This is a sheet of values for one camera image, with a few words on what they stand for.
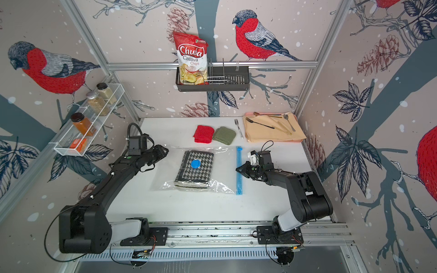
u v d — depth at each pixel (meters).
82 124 0.67
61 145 0.65
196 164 0.93
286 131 1.14
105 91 0.80
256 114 1.22
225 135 1.06
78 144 0.65
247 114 1.24
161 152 0.77
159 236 0.73
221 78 0.95
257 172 0.79
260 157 0.76
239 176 0.88
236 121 1.18
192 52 0.78
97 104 0.75
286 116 1.21
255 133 1.11
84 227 0.40
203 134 1.04
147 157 0.72
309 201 0.45
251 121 1.18
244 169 0.83
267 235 0.73
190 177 0.88
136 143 0.65
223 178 0.87
